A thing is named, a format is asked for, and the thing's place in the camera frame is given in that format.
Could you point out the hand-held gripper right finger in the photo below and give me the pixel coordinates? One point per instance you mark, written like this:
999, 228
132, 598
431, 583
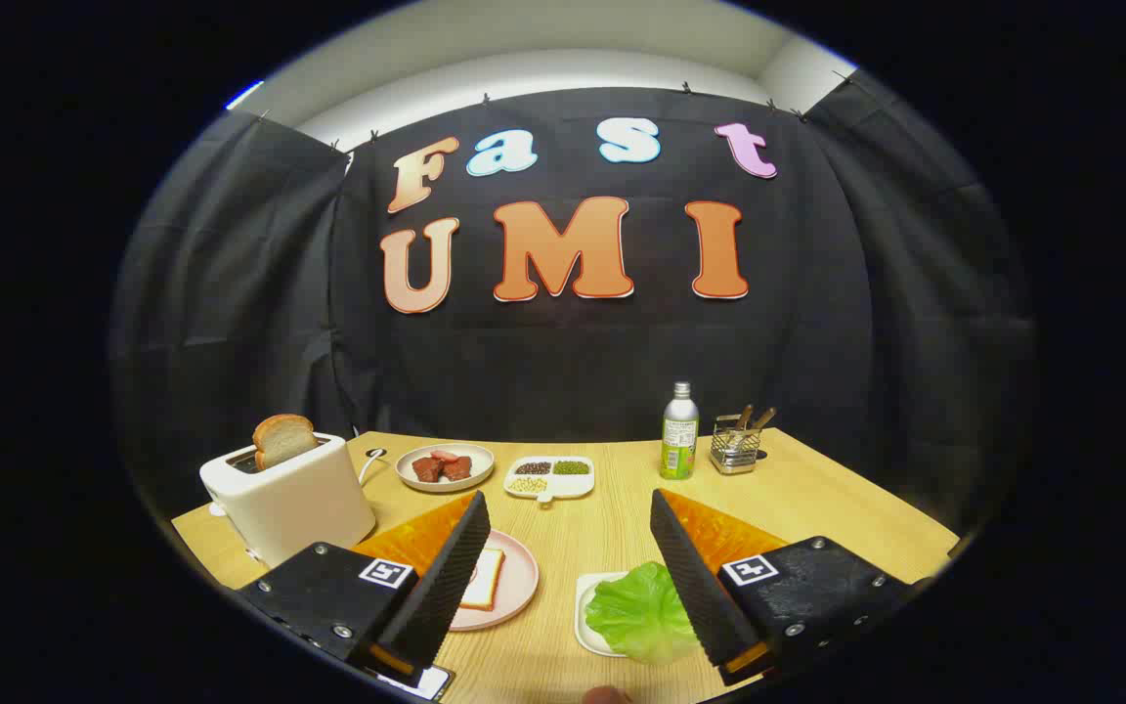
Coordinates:
695, 577

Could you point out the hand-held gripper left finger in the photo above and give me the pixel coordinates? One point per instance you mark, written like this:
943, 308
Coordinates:
451, 577

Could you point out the green lettuce leaf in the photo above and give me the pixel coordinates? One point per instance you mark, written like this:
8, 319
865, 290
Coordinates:
641, 616

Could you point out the toasted bread slice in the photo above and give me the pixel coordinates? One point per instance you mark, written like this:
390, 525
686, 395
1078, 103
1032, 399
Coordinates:
282, 440

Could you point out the white bread slice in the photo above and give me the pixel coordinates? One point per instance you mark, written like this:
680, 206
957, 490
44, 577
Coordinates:
488, 582

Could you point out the pink round plate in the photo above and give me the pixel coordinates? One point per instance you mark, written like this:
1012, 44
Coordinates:
519, 577

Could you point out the grey round plate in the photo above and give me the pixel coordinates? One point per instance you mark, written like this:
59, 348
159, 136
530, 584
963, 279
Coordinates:
475, 479

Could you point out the brown meat piece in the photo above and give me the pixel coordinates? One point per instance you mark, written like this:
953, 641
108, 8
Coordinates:
427, 470
456, 468

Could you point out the white square plate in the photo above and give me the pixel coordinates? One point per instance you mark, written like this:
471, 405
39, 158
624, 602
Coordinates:
585, 626

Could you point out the silver green drink bottle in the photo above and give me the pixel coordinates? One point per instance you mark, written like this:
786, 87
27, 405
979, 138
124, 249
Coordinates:
679, 440

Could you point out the white divided bean tray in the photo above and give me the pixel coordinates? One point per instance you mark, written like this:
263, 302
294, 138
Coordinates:
549, 477

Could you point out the white toaster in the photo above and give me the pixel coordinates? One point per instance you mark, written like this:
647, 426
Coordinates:
299, 499

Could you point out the black backdrop cloth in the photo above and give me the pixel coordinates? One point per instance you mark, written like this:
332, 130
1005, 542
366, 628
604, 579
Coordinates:
573, 352

